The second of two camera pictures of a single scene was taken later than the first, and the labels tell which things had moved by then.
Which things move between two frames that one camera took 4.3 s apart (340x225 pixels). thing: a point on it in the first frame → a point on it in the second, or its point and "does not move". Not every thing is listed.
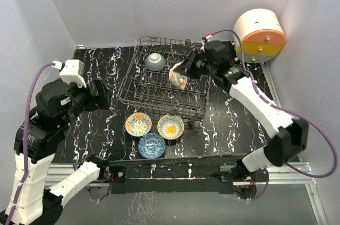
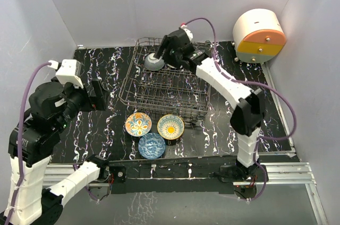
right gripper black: x=188 y=69 → x=163 y=46
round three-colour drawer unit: x=263 y=36 does not move
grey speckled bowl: x=155 y=62 does not move
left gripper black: x=101 y=99 does not move
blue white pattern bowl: x=152 y=145 does not move
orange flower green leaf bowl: x=178 y=80 → x=171 y=66
